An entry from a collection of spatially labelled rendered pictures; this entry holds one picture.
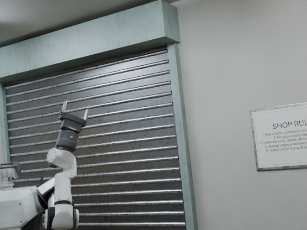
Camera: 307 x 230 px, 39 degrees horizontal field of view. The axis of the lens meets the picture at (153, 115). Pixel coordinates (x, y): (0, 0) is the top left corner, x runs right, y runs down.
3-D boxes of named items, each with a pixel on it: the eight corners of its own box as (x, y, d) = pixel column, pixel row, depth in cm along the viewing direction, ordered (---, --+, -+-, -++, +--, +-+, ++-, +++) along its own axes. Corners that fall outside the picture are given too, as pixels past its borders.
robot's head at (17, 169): (4, 174, 203) (0, 161, 199) (23, 172, 203) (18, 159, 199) (1, 182, 198) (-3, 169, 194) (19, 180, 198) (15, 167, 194)
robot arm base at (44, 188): (50, 223, 197) (50, 210, 208) (75, 211, 198) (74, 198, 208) (34, 198, 192) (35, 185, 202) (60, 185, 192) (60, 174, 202)
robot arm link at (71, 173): (62, 148, 184) (62, 175, 177) (76, 154, 191) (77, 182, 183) (51, 153, 187) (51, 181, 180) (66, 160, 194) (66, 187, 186)
